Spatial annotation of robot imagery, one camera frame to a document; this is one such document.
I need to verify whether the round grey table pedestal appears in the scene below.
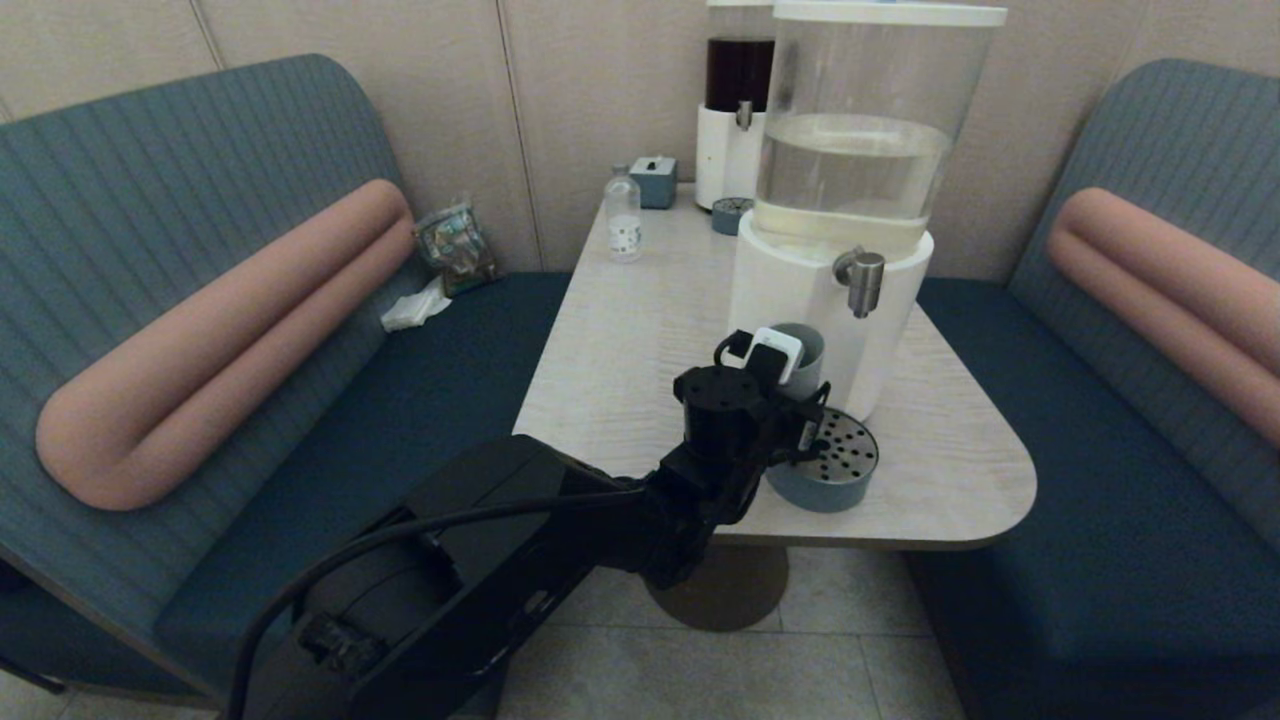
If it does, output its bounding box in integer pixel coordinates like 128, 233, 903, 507
645, 543, 790, 633

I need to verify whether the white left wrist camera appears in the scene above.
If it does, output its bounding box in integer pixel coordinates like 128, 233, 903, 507
745, 326, 805, 387

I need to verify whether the steel water dispenser tap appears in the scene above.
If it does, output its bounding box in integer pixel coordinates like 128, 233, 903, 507
833, 248, 886, 319

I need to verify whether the teal upholstered booth sofa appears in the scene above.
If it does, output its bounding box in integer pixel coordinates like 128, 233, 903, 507
0, 53, 576, 720
905, 60, 1280, 720

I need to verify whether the patterned snack bag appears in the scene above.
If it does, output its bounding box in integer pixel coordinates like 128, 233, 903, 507
413, 203, 504, 297

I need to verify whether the clear water dispenser white base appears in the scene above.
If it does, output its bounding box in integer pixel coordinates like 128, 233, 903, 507
726, 3, 1008, 423

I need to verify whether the pink tubular bolster cushion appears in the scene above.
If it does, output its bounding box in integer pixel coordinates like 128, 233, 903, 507
36, 178, 416, 511
1044, 188, 1280, 448

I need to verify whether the crumpled white tissue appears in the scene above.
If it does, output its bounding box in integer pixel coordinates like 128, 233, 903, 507
380, 276, 453, 333

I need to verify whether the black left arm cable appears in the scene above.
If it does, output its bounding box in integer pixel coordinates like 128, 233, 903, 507
226, 331, 761, 720

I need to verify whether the blue-grey tissue box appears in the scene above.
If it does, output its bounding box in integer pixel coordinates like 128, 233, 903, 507
630, 156, 679, 210

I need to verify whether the dark beverage dispenser white base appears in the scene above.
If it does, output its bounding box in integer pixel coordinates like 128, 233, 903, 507
695, 0, 777, 213

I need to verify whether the grey plastic cup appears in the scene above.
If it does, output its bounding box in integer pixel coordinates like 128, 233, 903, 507
768, 321, 828, 403

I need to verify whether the large blue round drip tray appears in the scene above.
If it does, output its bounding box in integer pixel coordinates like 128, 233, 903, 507
765, 406, 881, 513

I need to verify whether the clear plastic bottle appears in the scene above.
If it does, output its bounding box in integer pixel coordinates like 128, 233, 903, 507
604, 163, 644, 263

